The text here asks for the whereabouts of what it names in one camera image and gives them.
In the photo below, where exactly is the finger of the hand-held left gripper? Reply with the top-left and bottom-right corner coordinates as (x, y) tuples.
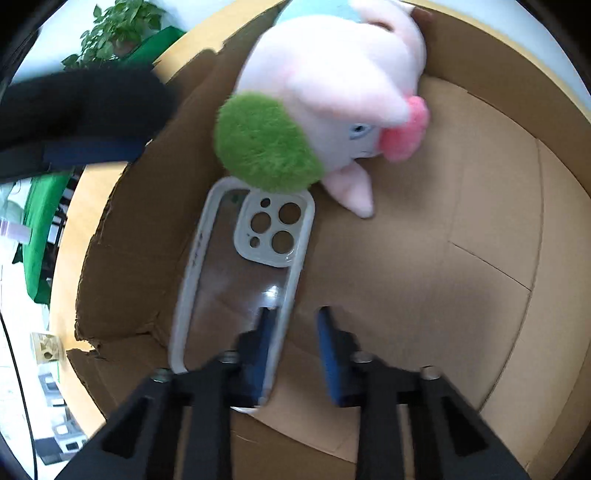
(0, 69), (178, 154)
(0, 138), (148, 178)

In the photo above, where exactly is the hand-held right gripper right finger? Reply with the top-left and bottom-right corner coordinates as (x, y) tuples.
(315, 306), (532, 480)

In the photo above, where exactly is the small wooden block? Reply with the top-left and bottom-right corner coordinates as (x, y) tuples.
(31, 331), (62, 366)

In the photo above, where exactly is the large potted green plant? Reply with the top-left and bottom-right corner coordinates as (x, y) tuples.
(62, 0), (167, 70)

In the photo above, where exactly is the clear white phone case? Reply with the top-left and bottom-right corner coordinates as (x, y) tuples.
(167, 176), (316, 409)

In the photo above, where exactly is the pink plush pig toy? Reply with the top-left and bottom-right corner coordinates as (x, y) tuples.
(213, 0), (431, 220)

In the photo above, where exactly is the green table cloth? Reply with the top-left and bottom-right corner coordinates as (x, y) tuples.
(14, 25), (185, 305)

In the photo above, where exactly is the black cable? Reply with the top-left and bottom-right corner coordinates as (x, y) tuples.
(0, 316), (38, 480)

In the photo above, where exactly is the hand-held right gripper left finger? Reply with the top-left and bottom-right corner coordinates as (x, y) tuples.
(55, 307), (282, 480)

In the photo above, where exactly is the pink white packet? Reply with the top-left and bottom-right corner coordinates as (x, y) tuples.
(0, 216), (25, 241)

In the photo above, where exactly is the brown cardboard box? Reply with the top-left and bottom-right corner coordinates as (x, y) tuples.
(67, 0), (591, 467)

